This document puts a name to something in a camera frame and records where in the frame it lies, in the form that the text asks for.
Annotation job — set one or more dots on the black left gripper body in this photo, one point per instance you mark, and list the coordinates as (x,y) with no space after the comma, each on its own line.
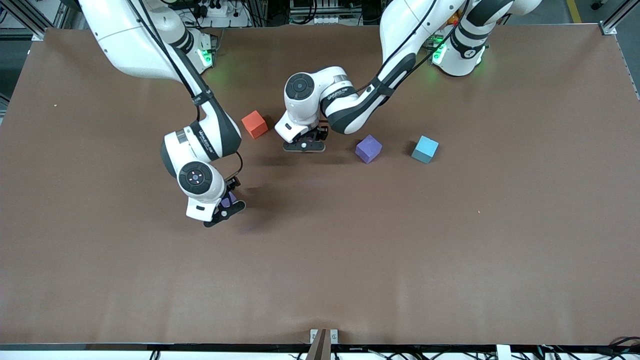
(318,135)

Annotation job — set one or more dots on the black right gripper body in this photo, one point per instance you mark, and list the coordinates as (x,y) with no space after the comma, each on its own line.
(232,186)

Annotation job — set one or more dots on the purple foam cube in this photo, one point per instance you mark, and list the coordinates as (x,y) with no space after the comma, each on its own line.
(368,147)
(229,202)

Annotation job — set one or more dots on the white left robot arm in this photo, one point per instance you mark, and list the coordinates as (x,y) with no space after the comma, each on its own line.
(410,25)

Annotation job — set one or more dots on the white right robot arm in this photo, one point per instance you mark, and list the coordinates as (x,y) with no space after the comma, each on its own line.
(125,40)

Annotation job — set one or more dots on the orange foam cube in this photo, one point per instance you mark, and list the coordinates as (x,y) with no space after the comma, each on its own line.
(254,123)

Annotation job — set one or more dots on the light blue foam cube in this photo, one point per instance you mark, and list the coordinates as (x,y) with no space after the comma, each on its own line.
(425,149)

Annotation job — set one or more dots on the white equipment rack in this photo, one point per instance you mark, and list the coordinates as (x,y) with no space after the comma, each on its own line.
(315,20)

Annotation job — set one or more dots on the brown table cover sheet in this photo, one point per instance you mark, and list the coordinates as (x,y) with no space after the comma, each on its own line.
(320,275)

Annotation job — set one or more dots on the white power strip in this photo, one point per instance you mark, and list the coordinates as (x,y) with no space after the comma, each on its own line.
(222,12)

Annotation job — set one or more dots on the small white box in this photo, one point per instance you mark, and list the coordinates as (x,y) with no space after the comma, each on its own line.
(504,352)

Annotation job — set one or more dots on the metal bracket with brown wedge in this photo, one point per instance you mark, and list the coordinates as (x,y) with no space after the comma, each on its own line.
(320,345)

